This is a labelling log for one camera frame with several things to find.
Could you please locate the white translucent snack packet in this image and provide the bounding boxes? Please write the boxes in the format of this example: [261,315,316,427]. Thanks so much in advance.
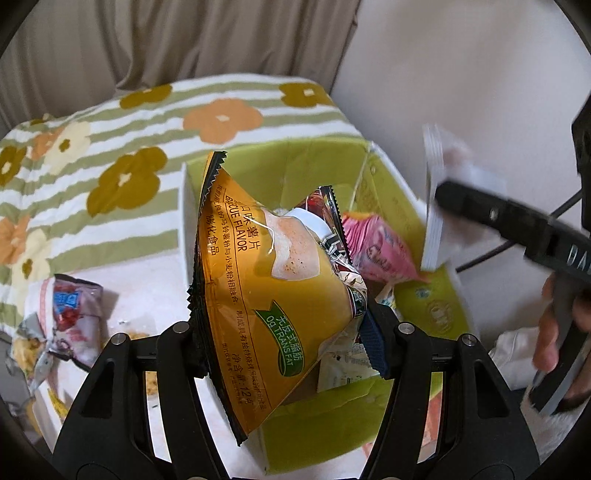
[421,124,507,272]

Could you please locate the pink snack packet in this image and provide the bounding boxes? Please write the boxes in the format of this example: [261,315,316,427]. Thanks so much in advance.
[342,212,427,284]

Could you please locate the orange chip bag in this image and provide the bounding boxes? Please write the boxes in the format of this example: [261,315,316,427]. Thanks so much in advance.
[189,151,368,442]

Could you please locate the dark red snack bag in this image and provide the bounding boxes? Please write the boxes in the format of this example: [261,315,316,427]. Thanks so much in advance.
[297,185,352,263]

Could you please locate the right hand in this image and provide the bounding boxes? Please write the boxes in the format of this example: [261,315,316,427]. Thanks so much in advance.
[532,274,591,402]

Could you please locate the round cracker packet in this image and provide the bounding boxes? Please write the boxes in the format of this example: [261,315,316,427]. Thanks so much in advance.
[128,331,158,398]

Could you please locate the yellow chocolate snack packet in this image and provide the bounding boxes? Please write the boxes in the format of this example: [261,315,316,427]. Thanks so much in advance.
[7,313,53,396]

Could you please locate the red white snack packet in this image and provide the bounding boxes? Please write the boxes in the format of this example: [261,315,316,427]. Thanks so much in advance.
[47,274,103,371]

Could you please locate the white pink tablecloth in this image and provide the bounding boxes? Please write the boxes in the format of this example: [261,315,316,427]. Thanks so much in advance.
[27,250,366,480]

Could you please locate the green cardboard box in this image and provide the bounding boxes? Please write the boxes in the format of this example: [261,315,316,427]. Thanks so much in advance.
[181,135,479,476]

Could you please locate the floral striped blanket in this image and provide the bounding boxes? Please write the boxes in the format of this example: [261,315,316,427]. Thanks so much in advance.
[1,74,359,334]

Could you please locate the beige curtain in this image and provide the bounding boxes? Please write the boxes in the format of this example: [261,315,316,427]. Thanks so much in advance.
[1,1,360,131]

